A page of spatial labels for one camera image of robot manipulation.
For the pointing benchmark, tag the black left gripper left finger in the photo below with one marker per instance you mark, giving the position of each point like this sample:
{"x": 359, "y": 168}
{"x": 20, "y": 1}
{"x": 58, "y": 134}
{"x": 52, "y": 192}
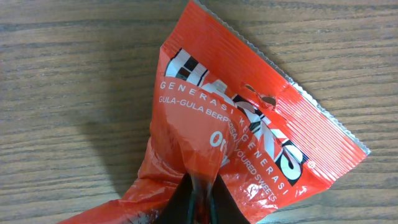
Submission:
{"x": 180, "y": 208}

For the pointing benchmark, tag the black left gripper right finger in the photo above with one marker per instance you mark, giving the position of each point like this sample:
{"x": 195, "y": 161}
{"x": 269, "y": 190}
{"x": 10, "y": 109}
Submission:
{"x": 223, "y": 208}

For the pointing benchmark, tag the red Hacks candy bag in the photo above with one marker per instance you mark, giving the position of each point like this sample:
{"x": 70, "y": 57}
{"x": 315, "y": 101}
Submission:
{"x": 222, "y": 107}

